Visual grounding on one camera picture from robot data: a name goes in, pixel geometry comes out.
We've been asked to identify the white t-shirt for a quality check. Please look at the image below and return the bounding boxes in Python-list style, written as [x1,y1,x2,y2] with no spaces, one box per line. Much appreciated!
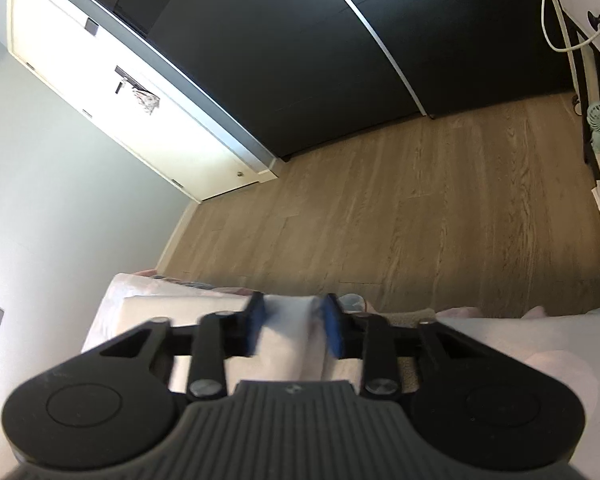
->
[122,294,363,396]

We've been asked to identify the patterned hanging pouch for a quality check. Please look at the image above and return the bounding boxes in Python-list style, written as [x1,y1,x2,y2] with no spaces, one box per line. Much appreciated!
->
[130,87,161,116]

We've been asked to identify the dark wardrobe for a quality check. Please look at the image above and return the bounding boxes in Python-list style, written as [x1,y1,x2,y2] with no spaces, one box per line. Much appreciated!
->
[5,0,581,181]

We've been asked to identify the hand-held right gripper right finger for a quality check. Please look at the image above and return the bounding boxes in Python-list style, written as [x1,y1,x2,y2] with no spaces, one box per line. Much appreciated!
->
[320,294,481,402]

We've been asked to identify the tan textured cloth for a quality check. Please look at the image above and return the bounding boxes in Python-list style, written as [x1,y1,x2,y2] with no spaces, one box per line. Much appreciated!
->
[377,309,437,387]

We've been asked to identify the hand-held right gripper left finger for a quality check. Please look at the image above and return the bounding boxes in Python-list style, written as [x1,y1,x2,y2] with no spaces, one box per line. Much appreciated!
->
[100,292,268,402]

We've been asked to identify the bed with pink-dotted sheet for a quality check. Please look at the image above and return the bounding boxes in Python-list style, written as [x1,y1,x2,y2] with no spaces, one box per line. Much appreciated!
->
[82,271,600,480]

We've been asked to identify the black door handle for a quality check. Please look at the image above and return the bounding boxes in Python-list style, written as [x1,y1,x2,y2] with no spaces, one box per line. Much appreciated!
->
[113,65,137,95]

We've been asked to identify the cream room door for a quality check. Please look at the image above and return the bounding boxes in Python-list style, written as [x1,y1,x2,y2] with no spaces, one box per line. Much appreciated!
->
[7,0,281,204]

